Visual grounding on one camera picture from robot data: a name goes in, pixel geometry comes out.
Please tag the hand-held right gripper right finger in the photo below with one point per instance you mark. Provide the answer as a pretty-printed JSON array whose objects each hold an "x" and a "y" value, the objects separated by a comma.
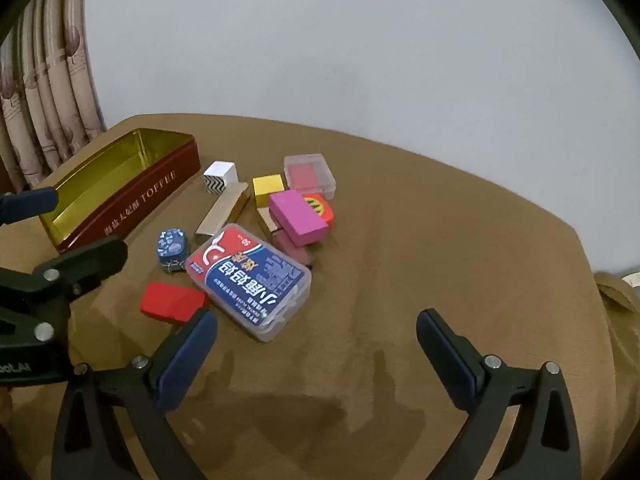
[{"x": 450, "y": 360}]

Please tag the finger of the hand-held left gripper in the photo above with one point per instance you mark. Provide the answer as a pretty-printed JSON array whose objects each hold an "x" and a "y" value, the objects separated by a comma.
[
  {"x": 27, "y": 204},
  {"x": 90, "y": 260}
]

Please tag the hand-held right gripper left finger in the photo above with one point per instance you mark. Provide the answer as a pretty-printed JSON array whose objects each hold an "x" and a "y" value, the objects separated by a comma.
[{"x": 185, "y": 360}]

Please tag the red wooden block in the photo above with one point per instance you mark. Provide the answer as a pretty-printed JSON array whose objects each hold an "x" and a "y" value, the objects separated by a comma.
[{"x": 165, "y": 300}]

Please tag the dark red tin box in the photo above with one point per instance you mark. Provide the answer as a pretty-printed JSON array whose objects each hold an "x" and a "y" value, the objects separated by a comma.
[{"x": 125, "y": 195}]

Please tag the small blue patterned trinket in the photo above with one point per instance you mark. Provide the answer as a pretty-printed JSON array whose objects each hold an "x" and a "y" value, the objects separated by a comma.
[{"x": 172, "y": 247}]

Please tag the blue-labelled clear floss case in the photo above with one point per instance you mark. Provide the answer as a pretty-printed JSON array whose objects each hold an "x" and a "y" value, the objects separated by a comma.
[{"x": 250, "y": 280}]

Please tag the long ribbed gold case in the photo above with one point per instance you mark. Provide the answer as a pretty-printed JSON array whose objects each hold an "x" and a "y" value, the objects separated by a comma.
[{"x": 220, "y": 215}]

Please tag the gold-capped pink lip gloss tube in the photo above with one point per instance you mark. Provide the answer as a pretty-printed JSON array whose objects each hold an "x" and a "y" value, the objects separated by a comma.
[{"x": 295, "y": 253}]

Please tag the white cube with zigzag sides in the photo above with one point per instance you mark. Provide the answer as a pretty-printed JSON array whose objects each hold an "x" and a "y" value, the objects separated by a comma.
[{"x": 222, "y": 172}]

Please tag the pink wooden block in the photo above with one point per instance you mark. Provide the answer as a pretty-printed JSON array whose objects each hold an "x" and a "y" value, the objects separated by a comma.
[{"x": 297, "y": 217}]

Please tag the yellow wooden cube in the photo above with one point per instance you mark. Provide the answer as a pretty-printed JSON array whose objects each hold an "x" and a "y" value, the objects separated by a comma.
[{"x": 267, "y": 187}]

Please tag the red tape measure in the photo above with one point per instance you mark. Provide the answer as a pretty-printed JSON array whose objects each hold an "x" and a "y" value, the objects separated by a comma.
[{"x": 323, "y": 208}]

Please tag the clear plastic box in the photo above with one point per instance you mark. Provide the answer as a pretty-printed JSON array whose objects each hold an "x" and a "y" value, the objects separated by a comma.
[{"x": 310, "y": 175}]

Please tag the beige patterned curtain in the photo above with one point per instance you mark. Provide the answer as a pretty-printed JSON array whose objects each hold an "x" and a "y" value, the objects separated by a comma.
[{"x": 50, "y": 85}]

